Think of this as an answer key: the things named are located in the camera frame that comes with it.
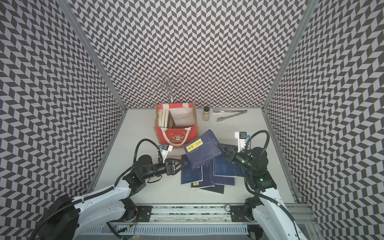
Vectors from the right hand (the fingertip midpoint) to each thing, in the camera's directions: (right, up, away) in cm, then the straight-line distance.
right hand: (218, 148), depth 70 cm
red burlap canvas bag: (-25, +11, +33) cm, 43 cm away
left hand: (-16, -8, +3) cm, 18 cm away
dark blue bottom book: (+1, -23, +9) cm, 25 cm away
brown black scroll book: (-28, +12, +26) cm, 40 cm away
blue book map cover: (-4, -17, +12) cm, 21 cm away
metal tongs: (+23, +20, +46) cm, 55 cm away
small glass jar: (-4, +19, +37) cm, 41 cm away
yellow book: (-32, +15, +16) cm, 39 cm away
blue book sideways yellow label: (-7, 0, +2) cm, 8 cm away
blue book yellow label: (-15, -17, +13) cm, 26 cm away
